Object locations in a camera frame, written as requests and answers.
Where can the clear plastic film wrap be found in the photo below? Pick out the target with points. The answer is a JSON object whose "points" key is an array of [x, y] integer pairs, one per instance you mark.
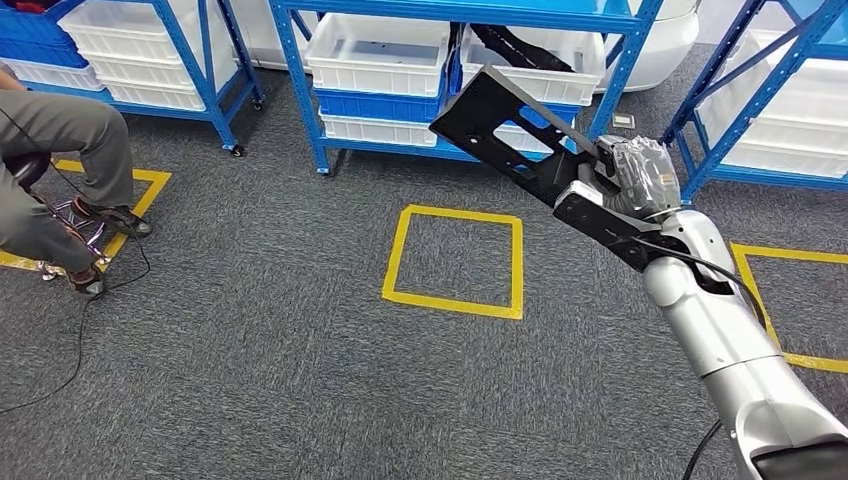
{"points": [[646, 175]]}

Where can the black chrome swivel stool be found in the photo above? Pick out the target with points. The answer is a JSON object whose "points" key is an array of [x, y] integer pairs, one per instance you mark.
{"points": [[26, 169]]}

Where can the person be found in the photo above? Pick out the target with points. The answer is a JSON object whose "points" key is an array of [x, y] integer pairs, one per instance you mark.
{"points": [[66, 132]]}

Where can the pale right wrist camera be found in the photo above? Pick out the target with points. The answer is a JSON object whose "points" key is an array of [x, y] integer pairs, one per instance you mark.
{"points": [[583, 194]]}

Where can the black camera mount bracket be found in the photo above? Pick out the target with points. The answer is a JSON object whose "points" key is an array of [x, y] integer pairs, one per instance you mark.
{"points": [[616, 235]]}

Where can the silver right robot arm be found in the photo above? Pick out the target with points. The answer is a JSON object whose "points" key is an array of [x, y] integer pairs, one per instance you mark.
{"points": [[729, 344]]}

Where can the grey floor socket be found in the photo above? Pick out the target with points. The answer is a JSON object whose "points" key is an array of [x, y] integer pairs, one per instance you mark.
{"points": [[623, 120]]}

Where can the black plastic part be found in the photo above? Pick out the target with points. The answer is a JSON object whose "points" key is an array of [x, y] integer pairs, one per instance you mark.
{"points": [[523, 53]]}

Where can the blue metal shelf rack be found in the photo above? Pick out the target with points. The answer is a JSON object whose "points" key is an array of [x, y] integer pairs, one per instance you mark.
{"points": [[298, 79], [194, 73], [750, 106]]}

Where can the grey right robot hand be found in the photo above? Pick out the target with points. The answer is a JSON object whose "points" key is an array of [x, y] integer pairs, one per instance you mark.
{"points": [[636, 185]]}

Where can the black perforated plastic plate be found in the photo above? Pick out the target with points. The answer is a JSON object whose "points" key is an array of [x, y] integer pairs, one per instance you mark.
{"points": [[503, 132]]}

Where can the red object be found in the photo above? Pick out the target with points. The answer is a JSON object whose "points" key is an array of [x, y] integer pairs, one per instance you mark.
{"points": [[33, 5]]}

